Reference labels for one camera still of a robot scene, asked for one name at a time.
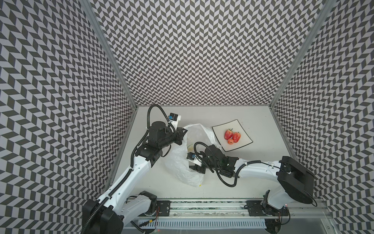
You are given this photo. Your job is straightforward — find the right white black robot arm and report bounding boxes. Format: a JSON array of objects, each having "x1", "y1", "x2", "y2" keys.
[{"x1": 187, "y1": 142, "x2": 317, "y2": 216}]

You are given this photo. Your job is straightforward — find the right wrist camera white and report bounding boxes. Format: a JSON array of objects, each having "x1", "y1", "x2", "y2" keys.
[{"x1": 187, "y1": 152, "x2": 198, "y2": 161}]

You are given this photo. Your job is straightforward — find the white plastic bag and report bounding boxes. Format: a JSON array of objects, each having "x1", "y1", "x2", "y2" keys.
[{"x1": 164, "y1": 123, "x2": 222, "y2": 187}]

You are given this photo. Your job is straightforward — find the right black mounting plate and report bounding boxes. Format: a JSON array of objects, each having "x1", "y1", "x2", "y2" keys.
[{"x1": 244, "y1": 200, "x2": 290, "y2": 218}]

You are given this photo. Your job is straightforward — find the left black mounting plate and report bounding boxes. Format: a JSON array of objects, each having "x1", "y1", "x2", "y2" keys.
[{"x1": 156, "y1": 200, "x2": 171, "y2": 217}]

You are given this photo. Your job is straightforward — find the white vented strip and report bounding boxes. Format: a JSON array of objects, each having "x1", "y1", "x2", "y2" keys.
[{"x1": 138, "y1": 219, "x2": 266, "y2": 230}]

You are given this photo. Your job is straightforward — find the dark red fake fruit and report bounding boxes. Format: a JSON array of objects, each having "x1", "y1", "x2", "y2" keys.
[{"x1": 232, "y1": 132, "x2": 241, "y2": 143}]

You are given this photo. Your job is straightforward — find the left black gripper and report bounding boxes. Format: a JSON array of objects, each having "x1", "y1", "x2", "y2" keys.
[{"x1": 158, "y1": 127, "x2": 189, "y2": 149}]

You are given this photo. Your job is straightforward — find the black mounting plate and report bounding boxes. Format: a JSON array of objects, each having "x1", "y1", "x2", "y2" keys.
[
  {"x1": 156, "y1": 200, "x2": 171, "y2": 217},
  {"x1": 244, "y1": 200, "x2": 290, "y2": 218}
]

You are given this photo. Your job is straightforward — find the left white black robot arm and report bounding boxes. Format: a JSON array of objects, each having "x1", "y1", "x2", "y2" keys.
[{"x1": 81, "y1": 104, "x2": 187, "y2": 234}]

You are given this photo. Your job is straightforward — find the red fake strawberry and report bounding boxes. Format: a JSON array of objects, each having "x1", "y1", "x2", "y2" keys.
[{"x1": 224, "y1": 129, "x2": 233, "y2": 140}]

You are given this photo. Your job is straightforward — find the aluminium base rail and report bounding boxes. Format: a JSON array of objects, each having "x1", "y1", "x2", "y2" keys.
[{"x1": 158, "y1": 199, "x2": 332, "y2": 219}]

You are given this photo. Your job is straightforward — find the white square plate black rim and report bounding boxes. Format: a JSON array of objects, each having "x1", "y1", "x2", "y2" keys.
[{"x1": 212, "y1": 120, "x2": 253, "y2": 152}]

